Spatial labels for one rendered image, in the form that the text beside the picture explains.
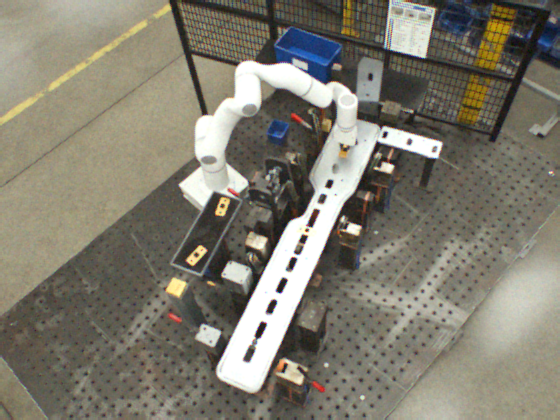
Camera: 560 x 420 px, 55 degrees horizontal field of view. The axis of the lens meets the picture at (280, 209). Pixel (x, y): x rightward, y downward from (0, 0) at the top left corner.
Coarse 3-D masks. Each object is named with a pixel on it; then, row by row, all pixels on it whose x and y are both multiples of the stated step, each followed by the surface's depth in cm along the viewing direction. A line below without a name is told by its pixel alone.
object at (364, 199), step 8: (360, 192) 243; (368, 192) 242; (360, 200) 243; (368, 200) 240; (360, 208) 248; (368, 208) 246; (360, 216) 255; (368, 216) 257; (360, 224) 261; (368, 224) 263
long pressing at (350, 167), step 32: (320, 160) 252; (352, 160) 251; (320, 192) 243; (352, 192) 242; (288, 224) 235; (320, 224) 235; (288, 256) 228; (256, 288) 221; (288, 288) 220; (256, 320) 214; (288, 320) 214; (224, 352) 208; (256, 352) 208; (256, 384) 201
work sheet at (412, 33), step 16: (400, 0) 239; (400, 16) 246; (416, 16) 243; (432, 16) 239; (384, 32) 257; (400, 32) 254; (416, 32) 250; (432, 32) 246; (384, 48) 265; (400, 48) 261; (416, 48) 257
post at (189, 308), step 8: (176, 296) 207; (184, 296) 208; (192, 296) 216; (176, 304) 215; (184, 304) 211; (192, 304) 221; (184, 312) 223; (192, 312) 223; (200, 312) 232; (192, 320) 229; (200, 320) 235; (208, 320) 246
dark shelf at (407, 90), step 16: (272, 48) 289; (272, 64) 283; (352, 64) 279; (352, 80) 273; (384, 80) 271; (400, 80) 270; (416, 80) 270; (384, 96) 266; (400, 96) 265; (416, 96) 264; (416, 112) 261
